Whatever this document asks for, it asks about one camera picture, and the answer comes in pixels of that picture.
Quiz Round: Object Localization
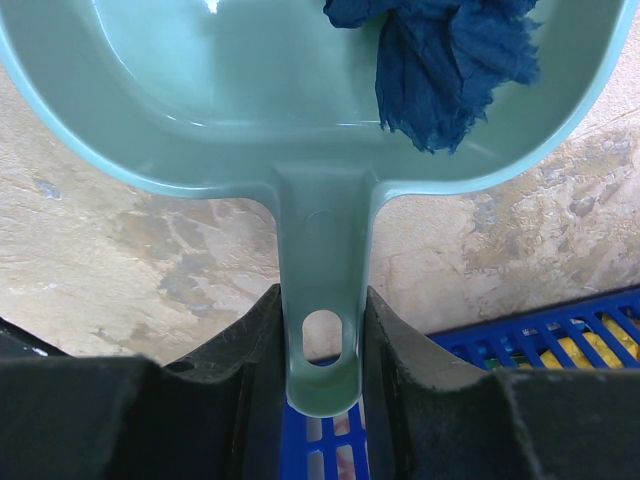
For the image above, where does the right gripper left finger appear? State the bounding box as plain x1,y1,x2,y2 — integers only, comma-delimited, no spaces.
149,285,285,479

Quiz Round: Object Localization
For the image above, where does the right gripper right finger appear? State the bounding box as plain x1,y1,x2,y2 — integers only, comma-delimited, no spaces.
364,285,501,480

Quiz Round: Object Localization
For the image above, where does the teal dustpan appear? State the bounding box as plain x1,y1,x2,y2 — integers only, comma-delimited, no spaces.
1,1,638,417

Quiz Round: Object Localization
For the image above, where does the blue plastic basket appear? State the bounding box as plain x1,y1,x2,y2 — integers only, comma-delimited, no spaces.
279,287,639,479

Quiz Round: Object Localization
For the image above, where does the blue scrap near bin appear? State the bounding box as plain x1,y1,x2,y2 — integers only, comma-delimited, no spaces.
323,0,540,153

